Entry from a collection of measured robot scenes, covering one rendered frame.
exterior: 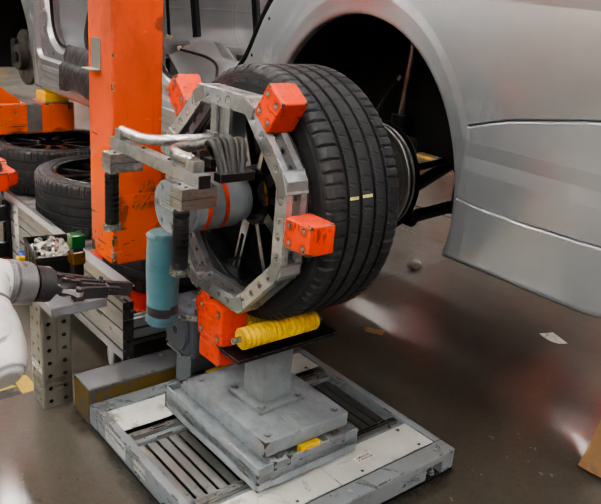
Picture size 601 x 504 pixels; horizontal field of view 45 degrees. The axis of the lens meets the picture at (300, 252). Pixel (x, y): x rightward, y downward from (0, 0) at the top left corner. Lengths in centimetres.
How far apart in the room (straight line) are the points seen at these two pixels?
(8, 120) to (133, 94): 200
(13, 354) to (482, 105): 115
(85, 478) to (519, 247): 136
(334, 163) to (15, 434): 137
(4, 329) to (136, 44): 105
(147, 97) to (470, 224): 100
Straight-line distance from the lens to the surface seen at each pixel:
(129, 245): 228
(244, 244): 194
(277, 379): 211
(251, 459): 206
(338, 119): 170
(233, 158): 157
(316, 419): 209
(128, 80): 216
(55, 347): 247
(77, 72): 372
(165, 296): 193
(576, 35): 165
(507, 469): 246
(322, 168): 162
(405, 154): 209
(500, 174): 176
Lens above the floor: 136
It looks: 20 degrees down
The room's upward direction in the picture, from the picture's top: 5 degrees clockwise
